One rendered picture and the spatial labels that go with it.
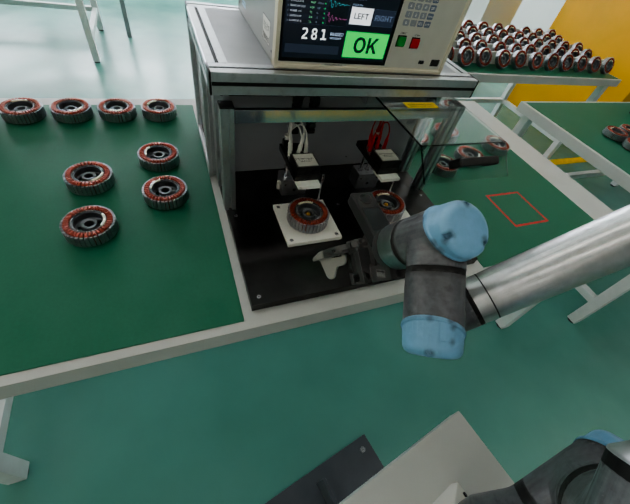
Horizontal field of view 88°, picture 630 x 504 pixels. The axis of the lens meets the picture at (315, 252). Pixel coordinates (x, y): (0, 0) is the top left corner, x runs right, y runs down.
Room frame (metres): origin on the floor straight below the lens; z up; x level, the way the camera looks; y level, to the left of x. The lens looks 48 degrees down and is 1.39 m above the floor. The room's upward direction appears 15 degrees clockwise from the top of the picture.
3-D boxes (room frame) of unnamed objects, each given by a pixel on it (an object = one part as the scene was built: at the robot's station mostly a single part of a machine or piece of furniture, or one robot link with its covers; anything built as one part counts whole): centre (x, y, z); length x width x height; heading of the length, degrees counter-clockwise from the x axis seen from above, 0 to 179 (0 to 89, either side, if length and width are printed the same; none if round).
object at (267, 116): (0.80, -0.01, 1.03); 0.62 x 0.01 x 0.03; 121
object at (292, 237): (0.65, 0.04, 0.78); 0.15 x 0.15 x 0.01; 31
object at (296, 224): (0.65, 0.04, 0.80); 0.11 x 0.11 x 0.04
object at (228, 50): (0.99, 0.10, 1.09); 0.68 x 0.44 x 0.05; 121
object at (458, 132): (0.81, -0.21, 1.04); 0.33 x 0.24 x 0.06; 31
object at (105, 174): (0.61, 0.63, 0.77); 0.11 x 0.11 x 0.04
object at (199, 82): (0.89, 0.42, 0.91); 0.28 x 0.03 x 0.32; 31
